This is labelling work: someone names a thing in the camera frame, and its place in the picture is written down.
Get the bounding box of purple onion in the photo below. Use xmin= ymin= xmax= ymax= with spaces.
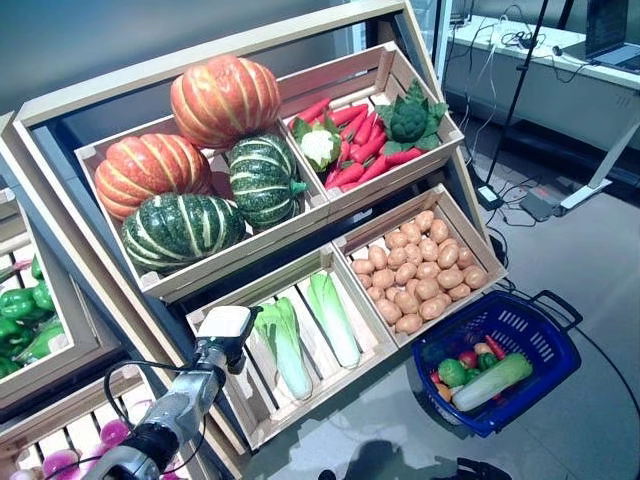
xmin=42 ymin=448 xmax=81 ymax=479
xmin=99 ymin=418 xmax=132 ymax=449

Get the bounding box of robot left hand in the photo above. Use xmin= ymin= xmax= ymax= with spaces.
xmin=192 ymin=304 xmax=265 ymax=376

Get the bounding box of black power adapter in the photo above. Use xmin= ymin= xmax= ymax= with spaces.
xmin=474 ymin=183 xmax=506 ymax=211

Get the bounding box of leafy napa cabbage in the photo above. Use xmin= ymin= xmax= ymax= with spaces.
xmin=252 ymin=297 xmax=314 ymax=401

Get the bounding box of black robot body part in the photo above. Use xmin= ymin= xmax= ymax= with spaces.
xmin=452 ymin=455 xmax=514 ymax=480

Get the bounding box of green broccoli with leaves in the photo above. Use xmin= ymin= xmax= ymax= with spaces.
xmin=374 ymin=79 xmax=450 ymax=156

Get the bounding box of wooden carrot crate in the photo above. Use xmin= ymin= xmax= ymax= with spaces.
xmin=276 ymin=42 xmax=464 ymax=211

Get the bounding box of large orange striped pumpkin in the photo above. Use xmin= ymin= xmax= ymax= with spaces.
xmin=169 ymin=53 xmax=282 ymax=150

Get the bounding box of blue plastic shopping basket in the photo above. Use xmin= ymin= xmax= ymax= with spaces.
xmin=412 ymin=290 xmax=584 ymax=440

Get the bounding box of flat orange striped pumpkin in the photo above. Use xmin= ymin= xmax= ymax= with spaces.
xmin=93 ymin=132 xmax=214 ymax=221

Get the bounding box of black basket handle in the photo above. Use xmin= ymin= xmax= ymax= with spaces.
xmin=529 ymin=289 xmax=584 ymax=330

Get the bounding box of flat green striped pumpkin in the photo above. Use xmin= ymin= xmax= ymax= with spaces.
xmin=121 ymin=192 xmax=247 ymax=275

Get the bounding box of wooden pumpkin crate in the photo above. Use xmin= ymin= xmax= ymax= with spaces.
xmin=73 ymin=112 xmax=331 ymax=304

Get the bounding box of wooden potato crate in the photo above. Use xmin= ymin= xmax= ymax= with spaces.
xmin=332 ymin=183 xmax=509 ymax=349

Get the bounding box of grey power box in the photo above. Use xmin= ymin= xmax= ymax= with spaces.
xmin=519 ymin=192 xmax=559 ymax=221

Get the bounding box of black cable bundle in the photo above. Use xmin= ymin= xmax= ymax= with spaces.
xmin=502 ymin=29 xmax=539 ymax=51

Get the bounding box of slim napa cabbage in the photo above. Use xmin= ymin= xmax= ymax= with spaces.
xmin=305 ymin=272 xmax=362 ymax=370

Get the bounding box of grey laptop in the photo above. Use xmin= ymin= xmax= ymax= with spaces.
xmin=582 ymin=0 xmax=640 ymax=69

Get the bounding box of wooden cabbage crate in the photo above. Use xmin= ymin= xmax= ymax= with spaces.
xmin=185 ymin=244 xmax=399 ymax=451

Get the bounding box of white desk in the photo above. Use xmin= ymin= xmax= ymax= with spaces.
xmin=442 ymin=14 xmax=640 ymax=211

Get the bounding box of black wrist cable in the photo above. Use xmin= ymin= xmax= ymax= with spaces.
xmin=103 ymin=359 xmax=201 ymax=431

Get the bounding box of green pumpkin with stem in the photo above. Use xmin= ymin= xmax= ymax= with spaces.
xmin=227 ymin=133 xmax=309 ymax=231

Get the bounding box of white cauliflower with leaves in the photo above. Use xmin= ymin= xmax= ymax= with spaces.
xmin=291 ymin=115 xmax=343 ymax=174

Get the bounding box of wooden display shelf frame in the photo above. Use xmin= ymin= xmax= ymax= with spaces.
xmin=12 ymin=0 xmax=509 ymax=480

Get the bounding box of wooden pepper crate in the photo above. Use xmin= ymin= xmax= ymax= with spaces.
xmin=0 ymin=187 xmax=104 ymax=401

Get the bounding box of black stand pole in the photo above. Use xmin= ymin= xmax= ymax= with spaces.
xmin=556 ymin=0 xmax=577 ymax=31
xmin=482 ymin=0 xmax=549 ymax=189

